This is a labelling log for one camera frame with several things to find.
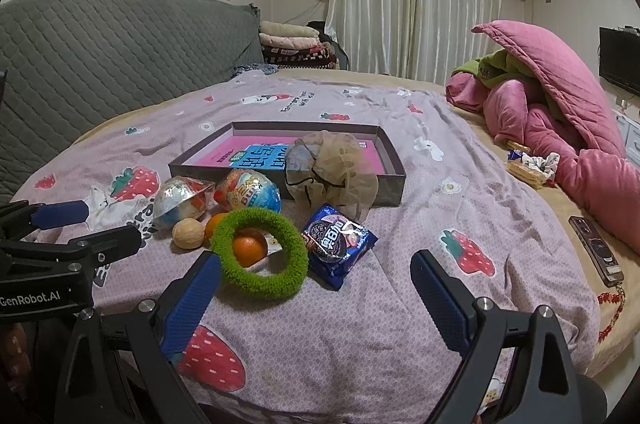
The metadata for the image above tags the walnut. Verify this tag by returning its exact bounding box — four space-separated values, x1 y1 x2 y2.
171 218 205 251

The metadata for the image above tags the green fuzzy ring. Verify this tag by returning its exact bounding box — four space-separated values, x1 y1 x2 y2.
210 207 310 303

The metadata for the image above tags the silver foil surprise egg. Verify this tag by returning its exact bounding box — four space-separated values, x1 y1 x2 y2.
153 176 213 230

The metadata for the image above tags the orange mandarin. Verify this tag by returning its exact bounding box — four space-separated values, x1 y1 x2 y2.
232 228 268 268
204 213 227 246

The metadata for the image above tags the red blue surprise egg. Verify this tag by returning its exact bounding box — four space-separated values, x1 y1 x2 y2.
214 169 281 213

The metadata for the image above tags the blue oreo cookie packet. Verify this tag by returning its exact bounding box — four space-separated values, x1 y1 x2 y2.
302 204 378 291

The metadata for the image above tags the beige mesh drawstring pouch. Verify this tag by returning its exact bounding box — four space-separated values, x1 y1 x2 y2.
284 130 378 221

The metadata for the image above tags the red beaded phone charm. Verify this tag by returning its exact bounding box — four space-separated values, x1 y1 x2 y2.
596 285 627 344

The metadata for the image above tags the smartphone with case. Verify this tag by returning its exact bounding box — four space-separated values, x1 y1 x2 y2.
568 216 624 287

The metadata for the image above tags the grey quilted headboard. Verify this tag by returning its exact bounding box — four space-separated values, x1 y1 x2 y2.
1 0 262 202

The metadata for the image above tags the wafer snack packet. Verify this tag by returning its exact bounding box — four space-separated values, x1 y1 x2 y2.
506 150 550 189

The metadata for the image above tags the grey shallow box tray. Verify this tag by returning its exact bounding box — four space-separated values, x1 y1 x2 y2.
169 121 406 207

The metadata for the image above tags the white patterned scrunchie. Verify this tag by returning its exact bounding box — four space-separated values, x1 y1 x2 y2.
522 152 561 182

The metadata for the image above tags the pink blue book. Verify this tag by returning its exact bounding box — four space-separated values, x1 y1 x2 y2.
192 134 385 177

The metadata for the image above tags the pink quilted blanket pile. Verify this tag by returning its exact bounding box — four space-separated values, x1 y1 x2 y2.
446 20 639 249

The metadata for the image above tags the folded blankets stack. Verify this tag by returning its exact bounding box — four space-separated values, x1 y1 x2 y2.
258 20 341 69

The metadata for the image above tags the green blanket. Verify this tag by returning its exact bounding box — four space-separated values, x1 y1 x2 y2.
452 49 536 89

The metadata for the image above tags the black wall television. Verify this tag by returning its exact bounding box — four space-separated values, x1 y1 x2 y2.
599 26 640 95

